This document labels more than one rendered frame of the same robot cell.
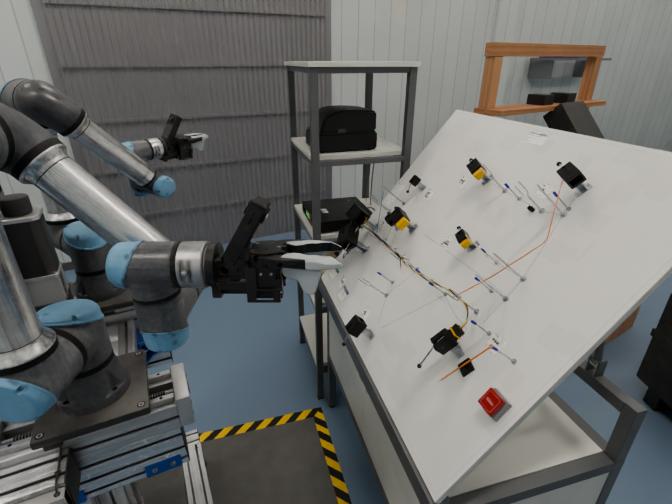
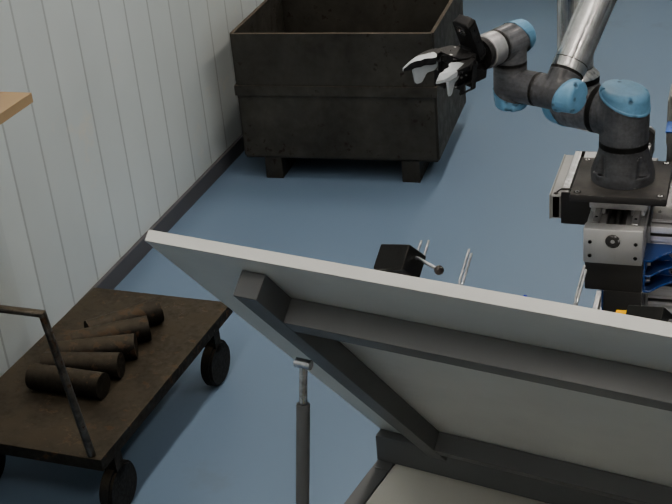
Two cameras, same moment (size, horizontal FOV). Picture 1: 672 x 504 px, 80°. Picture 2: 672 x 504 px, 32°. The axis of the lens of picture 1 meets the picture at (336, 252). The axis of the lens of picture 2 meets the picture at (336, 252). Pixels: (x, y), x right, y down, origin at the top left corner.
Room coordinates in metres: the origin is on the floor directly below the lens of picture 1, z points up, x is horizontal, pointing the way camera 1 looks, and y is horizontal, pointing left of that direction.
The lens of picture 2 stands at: (2.09, -1.74, 2.39)
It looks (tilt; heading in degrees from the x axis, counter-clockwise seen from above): 28 degrees down; 136
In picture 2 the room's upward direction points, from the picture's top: 5 degrees counter-clockwise
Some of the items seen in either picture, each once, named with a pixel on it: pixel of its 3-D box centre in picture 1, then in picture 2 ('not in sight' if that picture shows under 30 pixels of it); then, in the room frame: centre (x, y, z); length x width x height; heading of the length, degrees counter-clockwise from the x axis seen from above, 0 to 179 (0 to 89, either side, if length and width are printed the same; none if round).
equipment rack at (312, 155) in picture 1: (344, 236); not in sight; (2.14, -0.05, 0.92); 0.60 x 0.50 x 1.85; 16
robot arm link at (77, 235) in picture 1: (88, 244); not in sight; (1.15, 0.78, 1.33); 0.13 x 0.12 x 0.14; 52
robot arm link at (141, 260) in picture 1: (149, 266); (509, 41); (0.57, 0.30, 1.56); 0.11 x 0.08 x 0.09; 90
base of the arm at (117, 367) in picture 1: (89, 373); (623, 158); (0.70, 0.56, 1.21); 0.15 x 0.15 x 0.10
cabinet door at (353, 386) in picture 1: (345, 358); not in sight; (1.46, -0.05, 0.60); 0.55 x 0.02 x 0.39; 16
